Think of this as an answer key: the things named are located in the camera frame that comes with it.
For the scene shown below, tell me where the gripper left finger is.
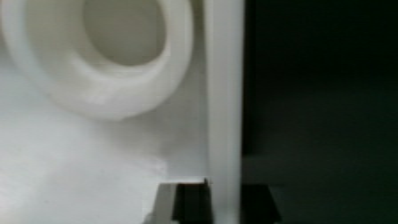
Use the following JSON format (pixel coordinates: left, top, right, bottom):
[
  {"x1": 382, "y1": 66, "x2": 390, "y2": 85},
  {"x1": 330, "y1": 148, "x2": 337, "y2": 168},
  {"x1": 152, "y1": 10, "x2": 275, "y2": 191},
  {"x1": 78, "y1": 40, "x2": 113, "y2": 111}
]
[{"x1": 172, "y1": 180, "x2": 213, "y2": 224}]

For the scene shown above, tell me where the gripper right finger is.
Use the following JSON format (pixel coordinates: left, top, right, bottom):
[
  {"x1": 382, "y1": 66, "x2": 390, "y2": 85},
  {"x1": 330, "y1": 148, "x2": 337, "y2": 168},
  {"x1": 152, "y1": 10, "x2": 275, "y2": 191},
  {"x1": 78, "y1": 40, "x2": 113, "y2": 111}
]
[{"x1": 241, "y1": 184, "x2": 280, "y2": 224}]

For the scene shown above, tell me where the white square table top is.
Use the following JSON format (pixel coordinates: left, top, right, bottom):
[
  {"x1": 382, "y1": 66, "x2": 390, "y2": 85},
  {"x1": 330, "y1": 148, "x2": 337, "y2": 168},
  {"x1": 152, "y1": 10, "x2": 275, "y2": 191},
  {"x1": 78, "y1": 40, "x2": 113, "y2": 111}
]
[{"x1": 0, "y1": 0, "x2": 245, "y2": 224}]

